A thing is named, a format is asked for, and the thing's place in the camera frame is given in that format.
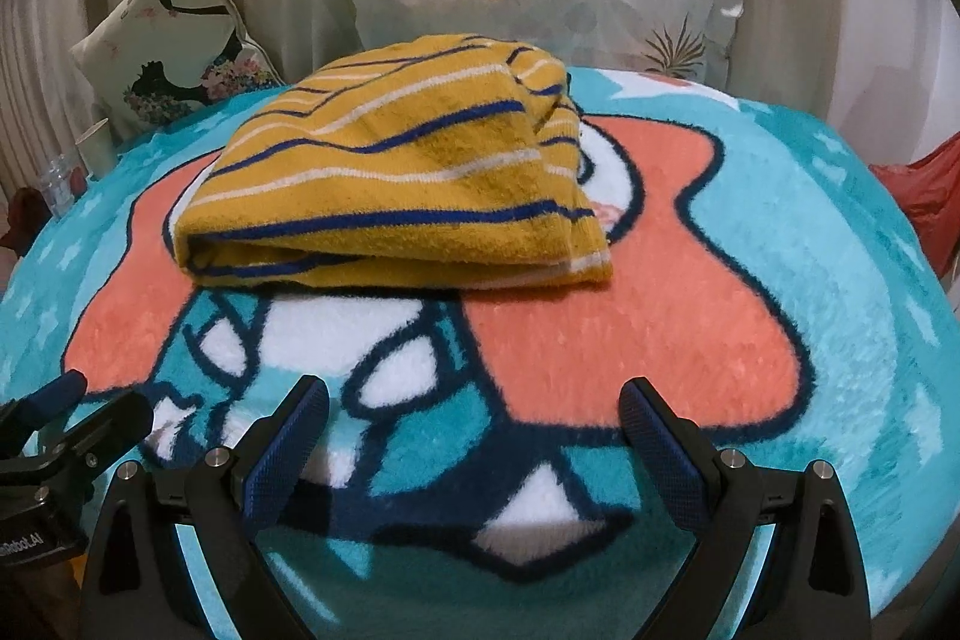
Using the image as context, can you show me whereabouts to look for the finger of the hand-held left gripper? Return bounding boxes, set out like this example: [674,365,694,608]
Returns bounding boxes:
[30,391,155,507]
[0,370,88,450]

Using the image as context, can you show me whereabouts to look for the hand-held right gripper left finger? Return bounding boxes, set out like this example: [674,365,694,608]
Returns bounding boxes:
[79,374,331,640]

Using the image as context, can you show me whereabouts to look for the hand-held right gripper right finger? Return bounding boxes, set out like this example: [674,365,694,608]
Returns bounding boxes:
[619,376,875,640]

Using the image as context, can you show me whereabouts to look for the yellow striped towel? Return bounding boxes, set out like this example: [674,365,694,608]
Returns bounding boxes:
[174,32,614,295]

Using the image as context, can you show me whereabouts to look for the turquoise printed blanket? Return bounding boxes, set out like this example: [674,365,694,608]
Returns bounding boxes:
[0,66,960,640]

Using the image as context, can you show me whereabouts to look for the dark red cloth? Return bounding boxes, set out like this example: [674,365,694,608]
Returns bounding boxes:
[0,188,43,256]

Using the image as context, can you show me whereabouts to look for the clear plastic bottle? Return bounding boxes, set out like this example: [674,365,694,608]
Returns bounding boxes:
[34,155,80,218]

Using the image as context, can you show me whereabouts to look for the clear plastic cup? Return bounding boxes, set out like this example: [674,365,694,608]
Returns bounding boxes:
[75,119,118,181]

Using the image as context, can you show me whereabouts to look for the beige curtain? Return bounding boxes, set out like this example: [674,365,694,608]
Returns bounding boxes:
[0,0,751,206]

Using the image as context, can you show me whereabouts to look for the pale figure print cushion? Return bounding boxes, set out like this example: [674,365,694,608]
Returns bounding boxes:
[71,0,286,143]

